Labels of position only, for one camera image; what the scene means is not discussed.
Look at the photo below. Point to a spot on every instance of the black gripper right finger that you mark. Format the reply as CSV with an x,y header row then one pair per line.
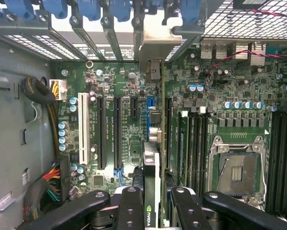
x,y
189,210

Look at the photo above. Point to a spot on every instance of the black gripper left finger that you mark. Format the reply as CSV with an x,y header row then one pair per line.
x,y
130,210

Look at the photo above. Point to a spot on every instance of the CPU socket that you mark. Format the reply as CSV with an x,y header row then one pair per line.
x,y
239,172

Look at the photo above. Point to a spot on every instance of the long black expansion slot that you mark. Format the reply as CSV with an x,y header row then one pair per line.
x,y
117,131
168,131
101,131

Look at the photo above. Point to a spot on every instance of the white expansion slot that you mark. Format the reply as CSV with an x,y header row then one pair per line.
x,y
84,129

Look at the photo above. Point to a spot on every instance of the short black expansion slot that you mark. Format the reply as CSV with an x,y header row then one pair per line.
x,y
134,107

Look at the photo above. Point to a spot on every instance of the blue expansion slot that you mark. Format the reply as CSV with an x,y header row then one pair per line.
x,y
151,103

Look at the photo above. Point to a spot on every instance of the green motherboard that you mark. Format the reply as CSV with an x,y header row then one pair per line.
x,y
124,79

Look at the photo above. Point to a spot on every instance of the open black PC case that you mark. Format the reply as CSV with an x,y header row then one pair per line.
x,y
11,143

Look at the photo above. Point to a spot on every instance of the white power connector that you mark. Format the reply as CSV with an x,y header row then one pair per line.
x,y
59,89

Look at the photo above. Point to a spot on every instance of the blue slot clip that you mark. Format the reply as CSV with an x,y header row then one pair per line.
x,y
21,8
191,10
120,9
159,3
88,9
56,8

